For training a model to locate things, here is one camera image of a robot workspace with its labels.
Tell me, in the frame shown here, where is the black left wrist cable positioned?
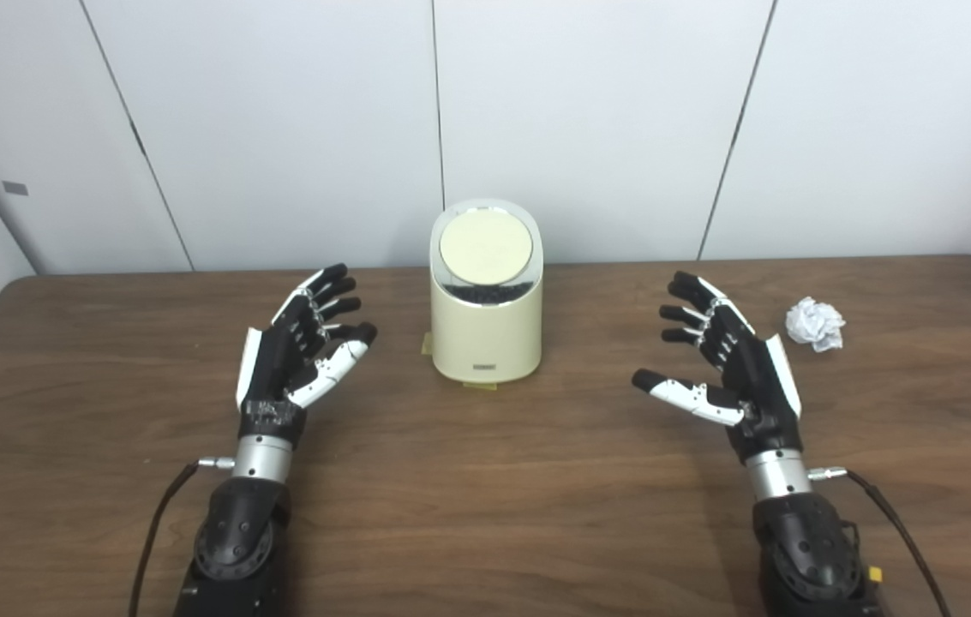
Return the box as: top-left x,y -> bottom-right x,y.
127,457 -> 236,617

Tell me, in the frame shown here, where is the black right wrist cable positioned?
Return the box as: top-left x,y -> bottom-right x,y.
808,466 -> 954,617

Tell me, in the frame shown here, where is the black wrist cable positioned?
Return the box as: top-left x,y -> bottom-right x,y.
127,457 -> 236,617
808,466 -> 954,617

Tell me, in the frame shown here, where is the cream-colored bin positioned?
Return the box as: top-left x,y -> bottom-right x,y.
429,199 -> 544,384

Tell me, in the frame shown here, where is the white and black left hand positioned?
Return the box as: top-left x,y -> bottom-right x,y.
235,263 -> 379,446

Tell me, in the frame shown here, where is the white and black right hand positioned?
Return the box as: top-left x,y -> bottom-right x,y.
632,271 -> 805,464

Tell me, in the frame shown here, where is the white paper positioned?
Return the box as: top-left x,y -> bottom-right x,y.
785,297 -> 846,353

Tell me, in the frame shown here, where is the round cream bin lid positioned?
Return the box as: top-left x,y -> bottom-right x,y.
439,208 -> 534,286

